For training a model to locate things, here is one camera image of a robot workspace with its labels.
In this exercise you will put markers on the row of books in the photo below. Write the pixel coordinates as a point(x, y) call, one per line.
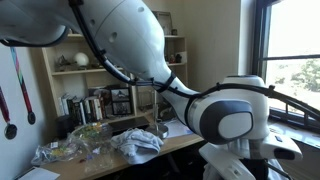
point(82, 110)

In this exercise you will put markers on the clear plastic bag of snacks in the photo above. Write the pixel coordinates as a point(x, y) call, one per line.
point(92, 139)

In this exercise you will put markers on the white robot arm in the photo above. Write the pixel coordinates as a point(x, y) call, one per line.
point(127, 39)

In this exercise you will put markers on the dark ribbon medal left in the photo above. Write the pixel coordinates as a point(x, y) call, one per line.
point(10, 130)

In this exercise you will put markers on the crumpled grey cloth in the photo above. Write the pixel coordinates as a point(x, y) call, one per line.
point(137, 146)

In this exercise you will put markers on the red ribbon medal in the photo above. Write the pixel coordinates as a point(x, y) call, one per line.
point(30, 114)

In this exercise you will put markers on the black cylinder speaker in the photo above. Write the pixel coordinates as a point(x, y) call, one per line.
point(64, 126)

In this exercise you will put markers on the white paper sheet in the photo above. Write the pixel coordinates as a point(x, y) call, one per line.
point(36, 173)

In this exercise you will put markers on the black photo frames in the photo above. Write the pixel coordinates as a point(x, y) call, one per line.
point(121, 101)

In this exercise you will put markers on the wooden bookshelf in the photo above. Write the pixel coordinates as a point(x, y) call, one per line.
point(74, 82)

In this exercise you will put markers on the black window frame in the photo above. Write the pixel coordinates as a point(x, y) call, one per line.
point(286, 49)

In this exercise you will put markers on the silver desk lamp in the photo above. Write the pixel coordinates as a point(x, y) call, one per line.
point(156, 128)

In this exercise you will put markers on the white sphere ornament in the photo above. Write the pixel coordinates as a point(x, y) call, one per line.
point(81, 59)

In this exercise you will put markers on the white papers on desk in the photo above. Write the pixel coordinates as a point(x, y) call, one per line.
point(176, 128)

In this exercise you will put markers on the framed picture on shelf top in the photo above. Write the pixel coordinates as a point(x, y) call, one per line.
point(164, 19)

